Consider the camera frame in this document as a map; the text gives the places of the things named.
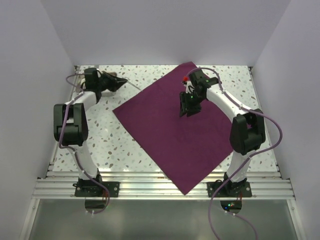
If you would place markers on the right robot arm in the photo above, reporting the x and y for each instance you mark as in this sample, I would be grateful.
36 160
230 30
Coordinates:
247 132

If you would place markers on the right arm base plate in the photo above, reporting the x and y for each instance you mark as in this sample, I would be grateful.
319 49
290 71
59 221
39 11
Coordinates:
230 189

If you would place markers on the hemostat clamp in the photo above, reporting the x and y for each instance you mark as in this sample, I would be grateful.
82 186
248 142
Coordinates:
135 86

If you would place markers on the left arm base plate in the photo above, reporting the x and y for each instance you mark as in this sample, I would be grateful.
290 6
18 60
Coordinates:
107 187

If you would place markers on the purple cloth drape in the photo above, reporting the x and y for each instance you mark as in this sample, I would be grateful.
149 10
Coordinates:
186 149

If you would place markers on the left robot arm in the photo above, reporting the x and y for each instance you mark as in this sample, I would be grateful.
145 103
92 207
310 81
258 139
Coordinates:
70 125

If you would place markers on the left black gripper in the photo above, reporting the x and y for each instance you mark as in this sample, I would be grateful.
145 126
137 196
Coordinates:
113 79

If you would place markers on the stainless steel tray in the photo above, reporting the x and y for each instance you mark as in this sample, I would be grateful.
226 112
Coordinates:
87 83

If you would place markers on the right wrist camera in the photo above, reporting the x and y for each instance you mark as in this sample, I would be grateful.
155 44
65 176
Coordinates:
189 88

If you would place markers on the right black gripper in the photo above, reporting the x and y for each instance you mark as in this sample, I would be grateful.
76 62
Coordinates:
185 106

